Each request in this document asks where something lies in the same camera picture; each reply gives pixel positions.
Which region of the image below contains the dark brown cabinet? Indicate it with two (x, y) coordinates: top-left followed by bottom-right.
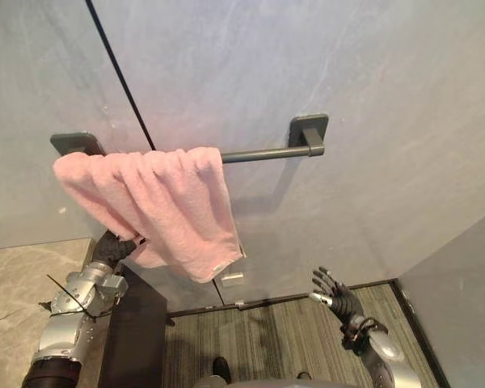
(97, 263), (170, 388)

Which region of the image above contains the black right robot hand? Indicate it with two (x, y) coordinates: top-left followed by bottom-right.
(309, 265), (365, 325)

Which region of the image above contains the pink towel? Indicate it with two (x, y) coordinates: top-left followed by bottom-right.
(52, 146), (247, 284)

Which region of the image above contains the dark grey towel bar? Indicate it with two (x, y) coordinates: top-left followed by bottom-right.
(50, 113), (330, 164)

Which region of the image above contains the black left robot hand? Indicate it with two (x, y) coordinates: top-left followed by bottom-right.
(93, 230), (141, 270)

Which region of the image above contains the dark robot foot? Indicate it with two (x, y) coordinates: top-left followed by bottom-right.
(212, 356), (232, 384)

